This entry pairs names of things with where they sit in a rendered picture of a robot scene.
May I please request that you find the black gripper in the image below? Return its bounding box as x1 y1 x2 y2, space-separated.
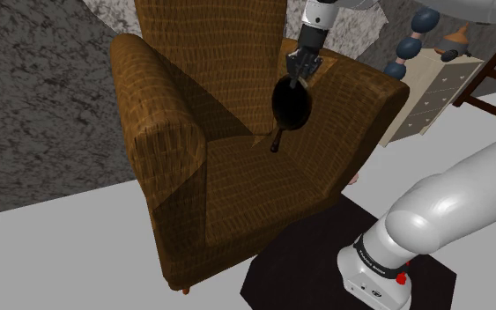
285 24 329 90

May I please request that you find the black frying pan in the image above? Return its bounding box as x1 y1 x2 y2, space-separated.
270 73 314 154

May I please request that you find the blue beaded floor lamp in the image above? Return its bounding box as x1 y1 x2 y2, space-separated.
383 7 441 81

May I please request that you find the cream chest of drawers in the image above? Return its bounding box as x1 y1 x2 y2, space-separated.
377 48 485 148

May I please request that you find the brown woven armchair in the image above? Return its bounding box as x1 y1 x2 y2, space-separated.
109 0 411 297

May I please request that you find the orange and grey vase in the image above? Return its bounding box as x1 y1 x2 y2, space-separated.
433 22 473 63

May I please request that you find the dark red wooden table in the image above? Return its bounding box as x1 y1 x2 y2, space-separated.
452 26 496 128

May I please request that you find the dark robot stand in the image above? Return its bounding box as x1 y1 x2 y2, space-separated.
240 194 458 310

